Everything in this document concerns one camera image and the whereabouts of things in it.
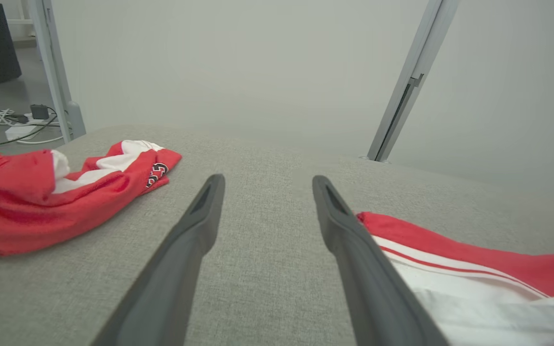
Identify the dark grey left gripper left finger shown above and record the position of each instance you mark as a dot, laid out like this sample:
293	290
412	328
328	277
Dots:
161	288

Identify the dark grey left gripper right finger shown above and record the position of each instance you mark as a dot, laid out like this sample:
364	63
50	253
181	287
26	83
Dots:
378	298

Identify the red and white garment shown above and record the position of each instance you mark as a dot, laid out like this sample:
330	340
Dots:
17	206

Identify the black power adapter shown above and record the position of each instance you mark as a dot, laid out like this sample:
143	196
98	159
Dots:
39	112

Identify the small black plug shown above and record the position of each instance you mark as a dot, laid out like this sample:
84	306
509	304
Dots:
19	118

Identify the plain grey partition post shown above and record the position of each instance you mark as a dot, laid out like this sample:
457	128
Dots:
53	72

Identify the grey partition post with latch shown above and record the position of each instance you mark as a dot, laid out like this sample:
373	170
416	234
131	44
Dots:
426	53

